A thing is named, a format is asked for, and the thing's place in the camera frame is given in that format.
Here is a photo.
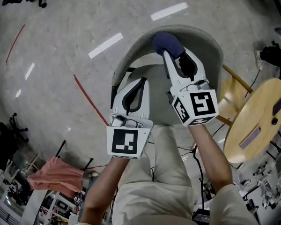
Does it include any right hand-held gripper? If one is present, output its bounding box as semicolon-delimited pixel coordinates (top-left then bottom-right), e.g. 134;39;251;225
163;49;220;127

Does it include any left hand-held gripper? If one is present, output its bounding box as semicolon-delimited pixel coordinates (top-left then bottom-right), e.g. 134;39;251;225
106;77;154;160

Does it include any grey green armchair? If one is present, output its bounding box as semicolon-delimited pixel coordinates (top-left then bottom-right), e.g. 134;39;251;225
110;24;224;127

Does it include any dark blue wiping cloth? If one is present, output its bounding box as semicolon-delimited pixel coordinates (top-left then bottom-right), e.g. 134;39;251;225
152;31;186;59

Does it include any person's left forearm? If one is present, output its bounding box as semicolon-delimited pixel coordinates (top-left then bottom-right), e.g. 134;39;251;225
80;157;132;224

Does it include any person's right forearm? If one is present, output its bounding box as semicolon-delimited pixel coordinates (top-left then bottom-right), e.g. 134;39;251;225
188;124;234;192

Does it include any round wooden side table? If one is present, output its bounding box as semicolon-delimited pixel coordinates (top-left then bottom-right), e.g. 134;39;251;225
215;64;281;164

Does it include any black folding rack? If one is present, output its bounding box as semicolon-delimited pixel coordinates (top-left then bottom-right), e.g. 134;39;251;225
54;140;95;171

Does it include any pink smartphone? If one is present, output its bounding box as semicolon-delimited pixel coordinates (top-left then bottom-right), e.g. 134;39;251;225
239;126;262;150

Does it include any dark purple phone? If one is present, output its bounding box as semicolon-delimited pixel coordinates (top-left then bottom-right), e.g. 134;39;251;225
272;93;281;116

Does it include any person's cream shirt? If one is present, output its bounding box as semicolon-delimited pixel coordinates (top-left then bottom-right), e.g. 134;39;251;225
74;180;258;225

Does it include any pink jacket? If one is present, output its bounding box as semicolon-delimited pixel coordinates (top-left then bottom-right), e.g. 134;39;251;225
27;156;85;198

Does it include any black power box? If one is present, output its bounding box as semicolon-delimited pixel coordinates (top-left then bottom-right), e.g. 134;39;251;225
192;208;210;223

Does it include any thick black floor cable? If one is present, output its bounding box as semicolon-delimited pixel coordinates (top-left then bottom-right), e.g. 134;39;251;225
192;146;216;206

